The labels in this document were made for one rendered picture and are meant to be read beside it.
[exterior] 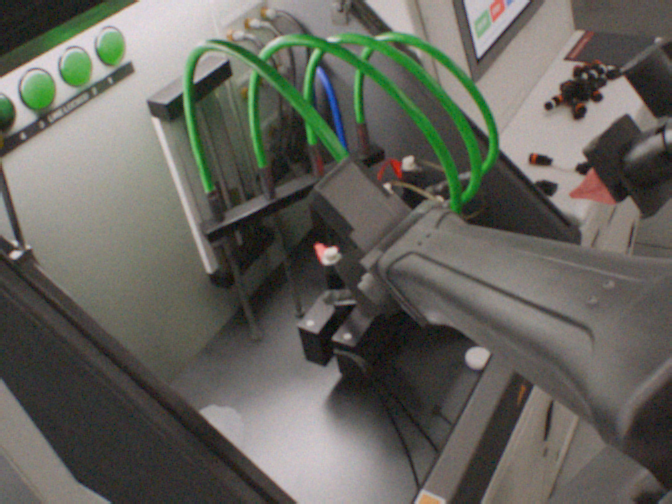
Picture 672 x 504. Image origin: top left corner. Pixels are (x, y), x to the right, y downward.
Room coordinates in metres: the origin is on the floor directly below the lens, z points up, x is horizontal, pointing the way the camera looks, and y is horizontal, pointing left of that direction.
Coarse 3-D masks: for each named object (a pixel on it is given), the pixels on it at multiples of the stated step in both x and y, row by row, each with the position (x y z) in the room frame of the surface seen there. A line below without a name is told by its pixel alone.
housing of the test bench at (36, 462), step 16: (0, 384) 0.63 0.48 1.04; (0, 400) 0.66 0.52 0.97; (16, 400) 0.63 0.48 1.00; (0, 416) 0.70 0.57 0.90; (16, 416) 0.65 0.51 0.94; (0, 432) 0.74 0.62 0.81; (16, 432) 0.69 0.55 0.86; (32, 432) 0.64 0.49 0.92; (0, 448) 0.78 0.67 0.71; (16, 448) 0.73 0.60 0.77; (32, 448) 0.68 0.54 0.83; (48, 448) 0.63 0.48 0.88; (16, 464) 0.78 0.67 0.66; (32, 464) 0.72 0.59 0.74; (48, 464) 0.66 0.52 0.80; (32, 480) 0.76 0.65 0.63; (48, 480) 0.70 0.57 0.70; (64, 480) 0.65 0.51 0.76; (48, 496) 0.75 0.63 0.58; (64, 496) 0.69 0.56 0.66; (80, 496) 0.64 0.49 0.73
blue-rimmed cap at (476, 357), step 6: (474, 348) 0.70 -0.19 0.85; (480, 348) 0.70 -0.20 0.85; (468, 354) 0.69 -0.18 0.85; (474, 354) 0.69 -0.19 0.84; (480, 354) 0.69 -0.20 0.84; (486, 354) 0.69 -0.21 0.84; (468, 360) 0.68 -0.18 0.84; (474, 360) 0.68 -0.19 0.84; (480, 360) 0.68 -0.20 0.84; (468, 366) 0.68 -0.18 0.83; (474, 366) 0.67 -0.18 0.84; (480, 366) 0.67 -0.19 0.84
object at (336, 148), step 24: (192, 48) 0.76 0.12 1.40; (216, 48) 0.71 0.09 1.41; (240, 48) 0.68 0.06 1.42; (192, 72) 0.78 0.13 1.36; (264, 72) 0.64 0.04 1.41; (192, 96) 0.80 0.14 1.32; (288, 96) 0.61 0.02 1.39; (192, 120) 0.81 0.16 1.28; (312, 120) 0.59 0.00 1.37; (192, 144) 0.82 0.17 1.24; (336, 144) 0.57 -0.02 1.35; (216, 192) 0.82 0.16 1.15
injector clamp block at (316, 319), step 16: (320, 304) 0.73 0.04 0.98; (352, 304) 0.75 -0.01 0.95; (304, 320) 0.70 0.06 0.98; (320, 320) 0.70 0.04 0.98; (336, 320) 0.71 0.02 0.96; (352, 320) 0.68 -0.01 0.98; (368, 320) 0.68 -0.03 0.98; (384, 320) 0.70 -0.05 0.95; (400, 320) 0.74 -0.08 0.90; (304, 336) 0.69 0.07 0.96; (320, 336) 0.68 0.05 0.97; (336, 336) 0.66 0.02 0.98; (352, 336) 0.65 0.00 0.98; (368, 336) 0.66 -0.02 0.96; (384, 336) 0.70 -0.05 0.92; (400, 336) 0.73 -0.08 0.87; (304, 352) 0.69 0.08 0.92; (320, 352) 0.67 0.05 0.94; (352, 352) 0.64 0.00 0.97; (368, 352) 0.66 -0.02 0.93; (400, 352) 0.73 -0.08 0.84; (352, 368) 0.64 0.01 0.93
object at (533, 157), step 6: (534, 156) 0.99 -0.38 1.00; (540, 156) 0.98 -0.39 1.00; (546, 156) 0.98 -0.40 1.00; (534, 162) 0.99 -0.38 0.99; (540, 162) 0.98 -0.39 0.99; (546, 162) 0.97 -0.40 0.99; (552, 162) 0.97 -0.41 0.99; (582, 162) 0.95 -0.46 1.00; (558, 168) 0.96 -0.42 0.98; (564, 168) 0.96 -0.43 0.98; (570, 168) 0.95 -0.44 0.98; (576, 168) 0.94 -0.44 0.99; (582, 168) 0.93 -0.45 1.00; (588, 168) 0.93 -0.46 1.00; (582, 174) 0.93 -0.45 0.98
